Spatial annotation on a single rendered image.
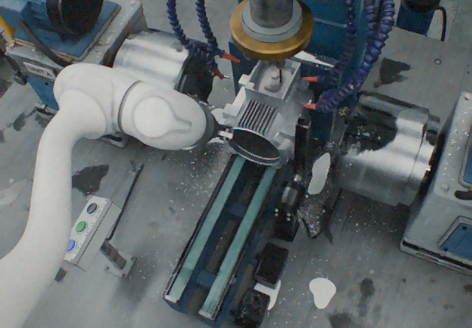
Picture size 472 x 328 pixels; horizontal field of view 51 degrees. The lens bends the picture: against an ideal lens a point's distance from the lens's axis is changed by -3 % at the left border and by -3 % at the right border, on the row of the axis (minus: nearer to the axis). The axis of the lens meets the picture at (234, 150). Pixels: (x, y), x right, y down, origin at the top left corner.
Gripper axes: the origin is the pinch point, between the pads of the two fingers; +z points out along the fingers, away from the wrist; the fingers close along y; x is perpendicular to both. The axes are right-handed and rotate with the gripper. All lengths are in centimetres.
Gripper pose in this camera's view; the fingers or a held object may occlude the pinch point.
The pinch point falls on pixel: (223, 131)
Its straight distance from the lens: 121.5
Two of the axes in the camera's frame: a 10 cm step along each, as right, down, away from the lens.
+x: -3.1, 9.5, 0.6
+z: 2.7, 0.2, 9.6
